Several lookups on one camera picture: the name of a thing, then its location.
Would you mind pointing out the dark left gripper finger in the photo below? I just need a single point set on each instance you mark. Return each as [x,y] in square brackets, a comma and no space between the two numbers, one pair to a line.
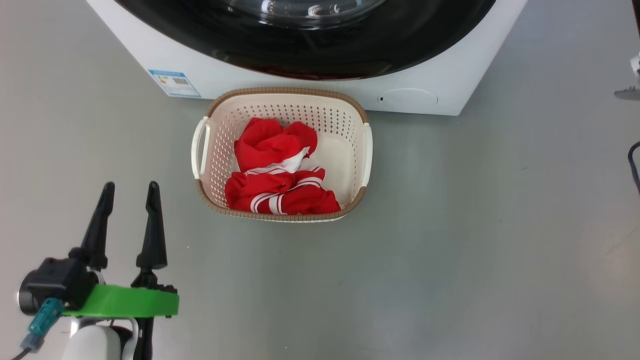
[99,230]
[153,230]

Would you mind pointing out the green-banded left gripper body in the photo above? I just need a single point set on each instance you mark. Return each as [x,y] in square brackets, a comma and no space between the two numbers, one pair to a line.
[130,302]

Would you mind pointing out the red garment with white stripes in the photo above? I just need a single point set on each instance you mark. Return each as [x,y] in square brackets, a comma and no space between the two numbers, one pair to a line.
[300,200]

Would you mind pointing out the black round glass washer door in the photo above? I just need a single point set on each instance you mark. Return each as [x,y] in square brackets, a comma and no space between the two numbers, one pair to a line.
[350,55]

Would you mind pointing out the cream perforated laundry basket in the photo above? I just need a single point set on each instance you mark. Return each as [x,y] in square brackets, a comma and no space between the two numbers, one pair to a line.
[340,165]

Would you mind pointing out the white front-load washing machine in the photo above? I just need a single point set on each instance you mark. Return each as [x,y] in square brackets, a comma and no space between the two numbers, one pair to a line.
[450,60]

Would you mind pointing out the blue energy label sticker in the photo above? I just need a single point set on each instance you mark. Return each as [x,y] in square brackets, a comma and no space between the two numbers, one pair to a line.
[175,83]

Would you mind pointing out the round white drain filter cover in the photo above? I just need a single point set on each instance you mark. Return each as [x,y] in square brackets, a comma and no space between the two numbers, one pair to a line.
[407,98]

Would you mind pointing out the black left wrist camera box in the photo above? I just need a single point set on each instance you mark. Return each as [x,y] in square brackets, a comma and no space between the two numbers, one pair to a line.
[55,282]

